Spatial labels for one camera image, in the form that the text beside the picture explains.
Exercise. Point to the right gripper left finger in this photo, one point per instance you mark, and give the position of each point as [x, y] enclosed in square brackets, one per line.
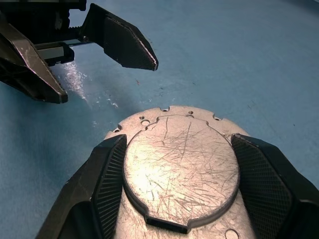
[82, 199]

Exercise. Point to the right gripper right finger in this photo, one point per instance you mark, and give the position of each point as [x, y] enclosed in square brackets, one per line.
[274, 189]

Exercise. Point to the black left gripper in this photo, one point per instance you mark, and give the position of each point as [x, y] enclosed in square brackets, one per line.
[37, 20]

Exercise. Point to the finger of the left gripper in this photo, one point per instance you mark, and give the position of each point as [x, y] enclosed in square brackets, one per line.
[119, 42]

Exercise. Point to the silver hinged motor lid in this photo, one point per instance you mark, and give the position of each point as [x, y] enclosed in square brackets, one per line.
[179, 169]

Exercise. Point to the blue table cover sheet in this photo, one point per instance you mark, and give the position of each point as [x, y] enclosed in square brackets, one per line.
[224, 62]

